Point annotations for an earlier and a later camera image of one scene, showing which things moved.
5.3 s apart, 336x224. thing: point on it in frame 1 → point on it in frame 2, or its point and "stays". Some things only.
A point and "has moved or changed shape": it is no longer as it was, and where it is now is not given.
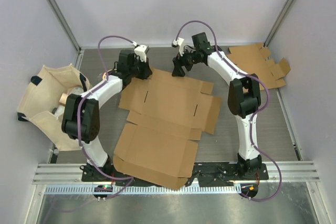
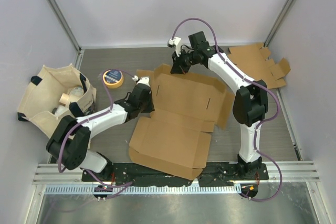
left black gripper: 147,71 → 150,108
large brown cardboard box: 167,114 has moved or changed shape
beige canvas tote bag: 41,96 stays
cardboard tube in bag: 62,100 stays
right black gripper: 178,61 stays
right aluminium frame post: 287,8 stays
